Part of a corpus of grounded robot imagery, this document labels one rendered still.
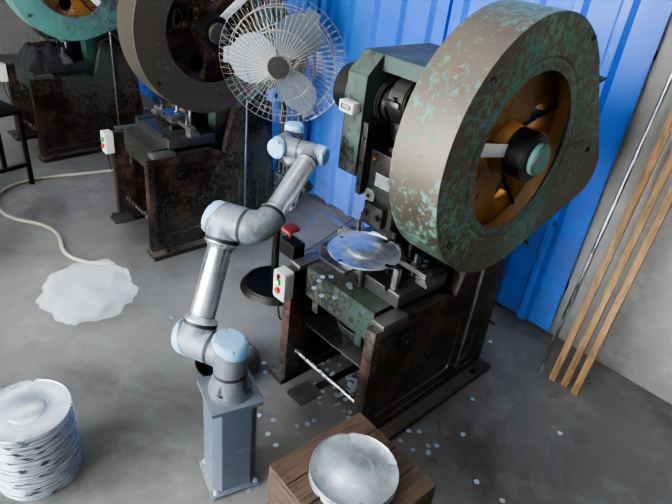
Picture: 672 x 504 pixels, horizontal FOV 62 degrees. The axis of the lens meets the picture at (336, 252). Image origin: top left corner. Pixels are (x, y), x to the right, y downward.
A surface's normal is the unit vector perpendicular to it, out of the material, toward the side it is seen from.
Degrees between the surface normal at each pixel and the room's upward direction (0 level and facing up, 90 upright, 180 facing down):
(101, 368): 0
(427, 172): 89
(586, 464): 0
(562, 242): 90
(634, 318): 90
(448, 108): 64
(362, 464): 0
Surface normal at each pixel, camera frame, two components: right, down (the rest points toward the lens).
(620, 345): -0.73, 0.29
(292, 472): 0.11, -0.85
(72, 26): 0.71, 0.43
